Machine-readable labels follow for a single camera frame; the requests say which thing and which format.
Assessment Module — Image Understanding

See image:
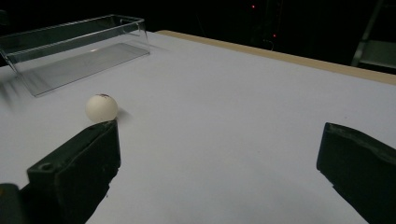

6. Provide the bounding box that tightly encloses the white table tennis ball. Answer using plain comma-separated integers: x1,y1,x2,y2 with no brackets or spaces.
85,93,120,123

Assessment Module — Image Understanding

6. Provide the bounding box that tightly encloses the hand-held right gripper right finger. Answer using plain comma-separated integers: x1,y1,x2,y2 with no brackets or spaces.
316,121,396,224

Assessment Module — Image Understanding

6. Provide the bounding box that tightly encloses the metal stand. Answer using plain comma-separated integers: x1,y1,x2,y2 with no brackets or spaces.
350,0,396,75

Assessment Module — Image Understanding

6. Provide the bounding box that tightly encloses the clear plastic box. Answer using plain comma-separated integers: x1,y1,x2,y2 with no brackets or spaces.
0,14,151,98

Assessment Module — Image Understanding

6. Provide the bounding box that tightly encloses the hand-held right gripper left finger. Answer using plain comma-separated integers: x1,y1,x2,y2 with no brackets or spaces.
19,119,121,224

